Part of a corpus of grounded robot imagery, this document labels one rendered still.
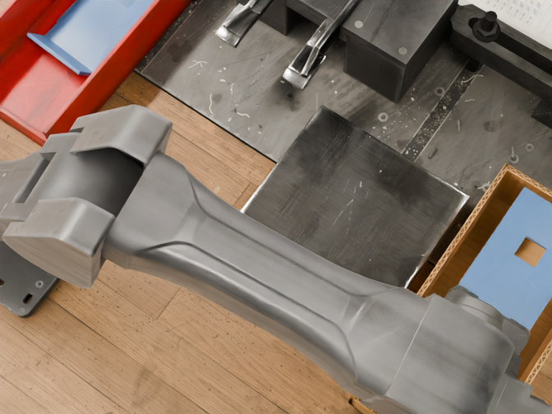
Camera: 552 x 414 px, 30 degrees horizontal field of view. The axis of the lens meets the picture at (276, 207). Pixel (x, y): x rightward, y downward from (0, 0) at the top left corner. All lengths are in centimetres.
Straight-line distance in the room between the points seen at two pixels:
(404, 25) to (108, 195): 43
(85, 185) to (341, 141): 41
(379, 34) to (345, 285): 43
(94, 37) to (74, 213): 52
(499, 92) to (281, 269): 53
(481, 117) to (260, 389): 35
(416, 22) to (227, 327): 34
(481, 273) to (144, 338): 31
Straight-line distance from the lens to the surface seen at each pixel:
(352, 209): 97
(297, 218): 97
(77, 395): 96
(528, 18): 105
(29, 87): 107
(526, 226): 92
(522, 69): 100
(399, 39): 98
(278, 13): 104
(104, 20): 109
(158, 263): 58
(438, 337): 60
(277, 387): 95
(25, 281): 99
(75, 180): 64
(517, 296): 90
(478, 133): 104
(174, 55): 107
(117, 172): 64
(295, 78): 96
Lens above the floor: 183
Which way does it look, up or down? 69 degrees down
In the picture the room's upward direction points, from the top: 1 degrees counter-clockwise
